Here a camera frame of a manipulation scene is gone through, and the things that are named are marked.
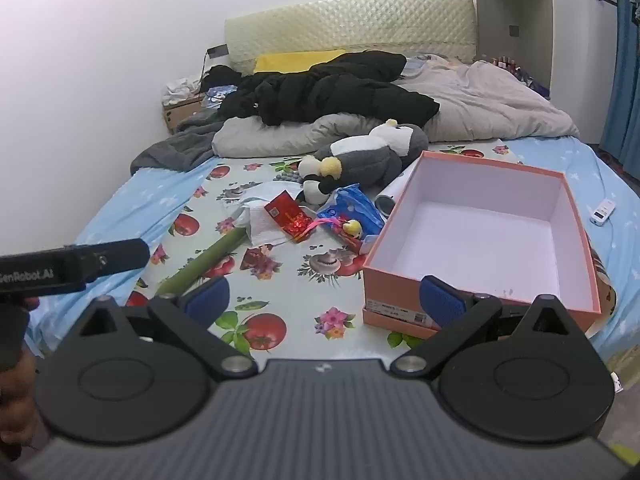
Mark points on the brown cardboard box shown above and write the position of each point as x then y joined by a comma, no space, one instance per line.
180,114

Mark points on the penguin plush toy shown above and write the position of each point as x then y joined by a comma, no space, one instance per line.
370,155

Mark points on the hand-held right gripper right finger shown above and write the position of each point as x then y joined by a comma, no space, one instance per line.
440,305

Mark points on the yellow pillow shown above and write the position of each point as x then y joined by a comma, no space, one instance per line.
285,62

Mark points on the fruit print mat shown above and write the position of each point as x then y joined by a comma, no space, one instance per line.
300,287

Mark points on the person's left hand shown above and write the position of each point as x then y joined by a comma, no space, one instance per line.
17,395

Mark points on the blue plastic bag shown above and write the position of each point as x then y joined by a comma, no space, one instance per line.
350,205

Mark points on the green massage hammer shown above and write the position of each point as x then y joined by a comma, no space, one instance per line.
210,260

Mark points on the blue printed packet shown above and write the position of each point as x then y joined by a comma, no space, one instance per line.
217,94

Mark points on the crumpled white cloth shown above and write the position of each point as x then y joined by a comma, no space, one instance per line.
182,87

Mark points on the red envelope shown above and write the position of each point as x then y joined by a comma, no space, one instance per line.
285,212

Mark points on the black padded jacket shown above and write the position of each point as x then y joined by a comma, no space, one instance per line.
325,95

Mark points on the light grey quilt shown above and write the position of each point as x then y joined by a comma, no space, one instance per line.
490,105

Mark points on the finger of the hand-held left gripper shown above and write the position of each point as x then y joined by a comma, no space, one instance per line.
120,255

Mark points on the dark grey fleece blanket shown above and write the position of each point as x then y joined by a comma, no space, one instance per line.
175,147

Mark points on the dark wall socket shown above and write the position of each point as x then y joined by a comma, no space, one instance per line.
514,30

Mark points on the orange shoe box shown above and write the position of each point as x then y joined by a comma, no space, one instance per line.
480,240

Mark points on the white towel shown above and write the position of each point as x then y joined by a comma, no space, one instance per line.
262,227

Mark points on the blue curtain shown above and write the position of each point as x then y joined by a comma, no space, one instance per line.
622,85

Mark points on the black cloth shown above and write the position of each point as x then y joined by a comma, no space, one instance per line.
222,75

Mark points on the white spray can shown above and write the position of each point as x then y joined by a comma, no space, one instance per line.
392,192

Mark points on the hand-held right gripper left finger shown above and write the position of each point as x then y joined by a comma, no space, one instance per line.
207,302

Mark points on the white remote control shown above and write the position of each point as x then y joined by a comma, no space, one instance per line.
602,212

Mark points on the cream padded headboard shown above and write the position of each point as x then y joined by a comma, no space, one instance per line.
350,25

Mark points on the row of small bottles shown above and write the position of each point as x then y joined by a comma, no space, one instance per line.
505,63

